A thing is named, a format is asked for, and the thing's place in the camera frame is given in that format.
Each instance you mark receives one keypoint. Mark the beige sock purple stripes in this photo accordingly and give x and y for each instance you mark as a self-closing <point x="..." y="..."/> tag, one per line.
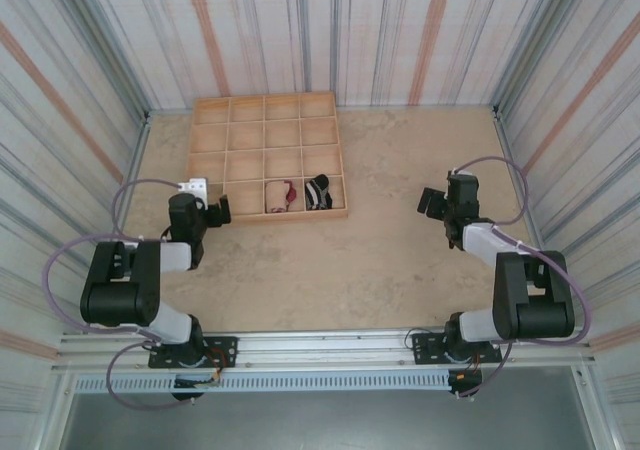
<point x="277" y="197"/>

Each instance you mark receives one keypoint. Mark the black white striped sock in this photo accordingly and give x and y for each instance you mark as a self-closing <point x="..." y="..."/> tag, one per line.
<point x="462" y="172"/>
<point x="317" y="192"/>

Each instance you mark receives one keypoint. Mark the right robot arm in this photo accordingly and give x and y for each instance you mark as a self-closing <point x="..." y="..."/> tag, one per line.
<point x="530" y="315"/>

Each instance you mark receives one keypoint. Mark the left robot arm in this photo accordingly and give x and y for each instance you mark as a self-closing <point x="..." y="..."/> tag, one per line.
<point x="120" y="300"/>

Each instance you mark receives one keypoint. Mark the aluminium table edge profile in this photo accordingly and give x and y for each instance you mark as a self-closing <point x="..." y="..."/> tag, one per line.
<point x="508" y="145"/>
<point x="136" y="145"/>

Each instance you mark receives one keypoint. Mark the wooden compartment tray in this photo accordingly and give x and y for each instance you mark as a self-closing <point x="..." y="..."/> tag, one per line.
<point x="260" y="145"/>

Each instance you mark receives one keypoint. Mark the black connector box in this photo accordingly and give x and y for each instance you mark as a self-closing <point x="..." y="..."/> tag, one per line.
<point x="190" y="383"/>
<point x="462" y="379"/>

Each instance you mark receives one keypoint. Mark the grey metal sheet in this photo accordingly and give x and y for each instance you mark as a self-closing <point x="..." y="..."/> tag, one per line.
<point x="325" y="425"/>

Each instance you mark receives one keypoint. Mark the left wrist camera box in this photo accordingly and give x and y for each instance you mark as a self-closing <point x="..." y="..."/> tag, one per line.
<point x="197" y="187"/>

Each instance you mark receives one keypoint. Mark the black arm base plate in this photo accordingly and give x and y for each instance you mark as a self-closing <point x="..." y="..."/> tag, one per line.
<point x="425" y="342"/>
<point x="225" y="345"/>

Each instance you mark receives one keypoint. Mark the aluminium mounting rail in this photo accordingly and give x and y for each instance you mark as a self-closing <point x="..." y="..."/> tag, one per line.
<point x="325" y="352"/>

